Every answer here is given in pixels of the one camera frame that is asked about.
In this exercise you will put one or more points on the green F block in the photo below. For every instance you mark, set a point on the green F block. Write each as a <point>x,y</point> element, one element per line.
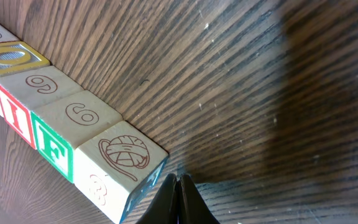
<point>63,125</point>

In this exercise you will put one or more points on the red I block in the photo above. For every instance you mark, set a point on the red I block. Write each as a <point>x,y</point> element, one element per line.
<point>22,93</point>

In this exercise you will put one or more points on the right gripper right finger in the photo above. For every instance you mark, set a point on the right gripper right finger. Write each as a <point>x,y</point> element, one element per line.
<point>192,208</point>

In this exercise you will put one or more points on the white green picture block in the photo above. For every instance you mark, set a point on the white green picture block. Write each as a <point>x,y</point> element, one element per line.
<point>16,57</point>

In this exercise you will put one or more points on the plain white wooden block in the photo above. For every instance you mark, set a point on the plain white wooden block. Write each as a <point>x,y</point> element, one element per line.
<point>116,168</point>

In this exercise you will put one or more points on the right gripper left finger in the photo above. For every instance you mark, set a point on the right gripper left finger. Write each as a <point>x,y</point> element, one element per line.
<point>163,208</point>

